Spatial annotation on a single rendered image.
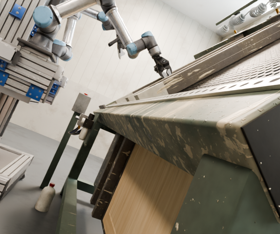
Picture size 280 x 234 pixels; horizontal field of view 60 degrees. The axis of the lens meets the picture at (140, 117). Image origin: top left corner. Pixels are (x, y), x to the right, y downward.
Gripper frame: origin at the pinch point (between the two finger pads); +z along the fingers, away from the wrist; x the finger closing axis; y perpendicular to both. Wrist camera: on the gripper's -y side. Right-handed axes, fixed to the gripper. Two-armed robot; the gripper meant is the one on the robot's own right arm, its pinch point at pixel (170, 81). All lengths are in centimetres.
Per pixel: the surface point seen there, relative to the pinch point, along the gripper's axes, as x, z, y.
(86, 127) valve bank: 62, 2, 15
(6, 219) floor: 129, 29, 8
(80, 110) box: 60, -10, 76
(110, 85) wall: -25, -33, 391
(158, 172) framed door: 45, 27, -60
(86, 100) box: 51, -16, 76
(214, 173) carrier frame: 51, 4, -127
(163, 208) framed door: 52, 32, -75
